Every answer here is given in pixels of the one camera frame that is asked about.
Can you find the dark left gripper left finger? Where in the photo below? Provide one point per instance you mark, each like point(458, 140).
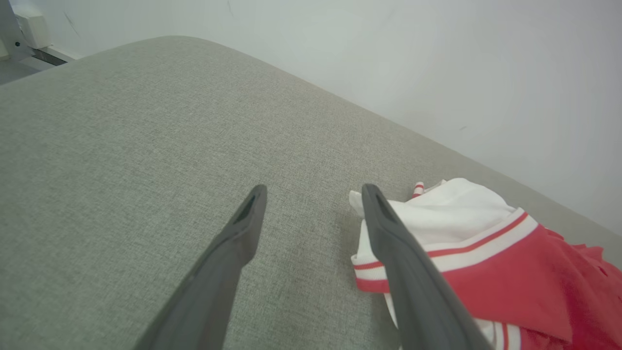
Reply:
point(218, 277)

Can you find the red jersey with white sleeves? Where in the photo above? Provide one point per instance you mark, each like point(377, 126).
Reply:
point(510, 272)

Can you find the white wall box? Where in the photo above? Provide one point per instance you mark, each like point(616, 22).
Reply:
point(33, 30)

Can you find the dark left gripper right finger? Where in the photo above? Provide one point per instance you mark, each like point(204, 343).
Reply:
point(418, 287)

